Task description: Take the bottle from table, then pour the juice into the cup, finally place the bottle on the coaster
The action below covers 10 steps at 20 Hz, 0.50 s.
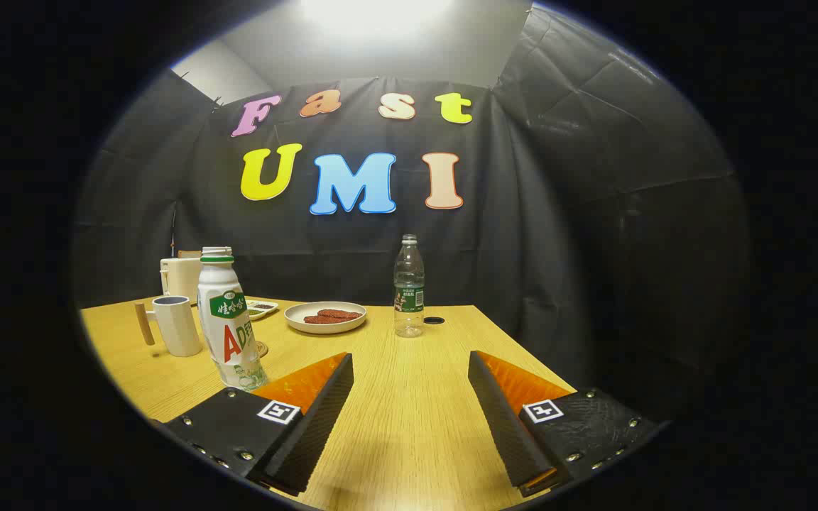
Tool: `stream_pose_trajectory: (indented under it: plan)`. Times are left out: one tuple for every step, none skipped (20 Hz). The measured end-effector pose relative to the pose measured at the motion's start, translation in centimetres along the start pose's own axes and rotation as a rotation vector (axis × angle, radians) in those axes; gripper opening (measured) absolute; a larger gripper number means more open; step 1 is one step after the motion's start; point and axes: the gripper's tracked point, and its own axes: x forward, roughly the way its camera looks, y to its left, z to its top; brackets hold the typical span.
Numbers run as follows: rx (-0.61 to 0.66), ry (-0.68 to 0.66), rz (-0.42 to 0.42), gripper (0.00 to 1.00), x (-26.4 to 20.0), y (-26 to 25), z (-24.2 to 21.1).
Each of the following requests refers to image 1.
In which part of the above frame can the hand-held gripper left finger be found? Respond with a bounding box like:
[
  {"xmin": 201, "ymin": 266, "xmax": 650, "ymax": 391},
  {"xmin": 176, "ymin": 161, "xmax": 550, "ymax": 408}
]
[{"xmin": 160, "ymin": 353, "xmax": 354, "ymax": 498}]

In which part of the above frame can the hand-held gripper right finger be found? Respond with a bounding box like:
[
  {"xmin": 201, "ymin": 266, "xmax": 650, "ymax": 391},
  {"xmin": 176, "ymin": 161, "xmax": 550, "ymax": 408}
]
[{"xmin": 468, "ymin": 351, "xmax": 660, "ymax": 498}]

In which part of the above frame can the white juice bottle green label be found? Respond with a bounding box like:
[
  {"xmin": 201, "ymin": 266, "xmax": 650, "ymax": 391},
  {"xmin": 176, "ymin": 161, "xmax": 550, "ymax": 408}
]
[{"xmin": 197, "ymin": 246, "xmax": 268, "ymax": 392}]

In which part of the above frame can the white cup wooden handle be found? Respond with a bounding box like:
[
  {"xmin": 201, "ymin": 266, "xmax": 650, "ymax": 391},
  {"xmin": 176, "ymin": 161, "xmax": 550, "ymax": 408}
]
[{"xmin": 133, "ymin": 295, "xmax": 203, "ymax": 358}]

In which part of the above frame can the clear plastic water bottle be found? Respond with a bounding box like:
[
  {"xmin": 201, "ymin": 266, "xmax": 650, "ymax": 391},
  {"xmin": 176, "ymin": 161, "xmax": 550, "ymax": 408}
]
[{"xmin": 393, "ymin": 234, "xmax": 426, "ymax": 339}]

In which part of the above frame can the wooden table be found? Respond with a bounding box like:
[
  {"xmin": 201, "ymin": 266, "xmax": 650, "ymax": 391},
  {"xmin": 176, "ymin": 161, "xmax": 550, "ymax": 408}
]
[{"xmin": 80, "ymin": 297, "xmax": 580, "ymax": 511}]

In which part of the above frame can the white round plate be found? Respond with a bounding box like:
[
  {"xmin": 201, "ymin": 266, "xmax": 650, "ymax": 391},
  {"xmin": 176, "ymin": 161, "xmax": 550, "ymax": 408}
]
[{"xmin": 284, "ymin": 302, "xmax": 368, "ymax": 335}]

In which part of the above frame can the cream toaster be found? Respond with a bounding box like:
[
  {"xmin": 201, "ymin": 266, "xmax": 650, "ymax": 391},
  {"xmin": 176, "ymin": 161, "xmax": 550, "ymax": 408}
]
[{"xmin": 160, "ymin": 250, "xmax": 202, "ymax": 306}]

